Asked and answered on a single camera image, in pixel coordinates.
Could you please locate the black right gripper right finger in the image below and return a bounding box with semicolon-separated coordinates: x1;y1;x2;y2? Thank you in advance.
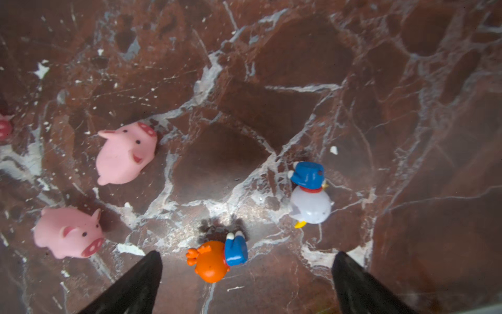
332;252;416;314

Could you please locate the orange octopus toy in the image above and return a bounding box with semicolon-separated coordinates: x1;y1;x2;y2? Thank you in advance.
186;230;248;283

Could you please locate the pink pig toy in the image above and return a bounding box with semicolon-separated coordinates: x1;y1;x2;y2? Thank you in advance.
33;208;105;259
0;114;14;141
96;122;158;186

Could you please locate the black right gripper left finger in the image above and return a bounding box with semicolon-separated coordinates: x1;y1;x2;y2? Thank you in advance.
81;251;163;314

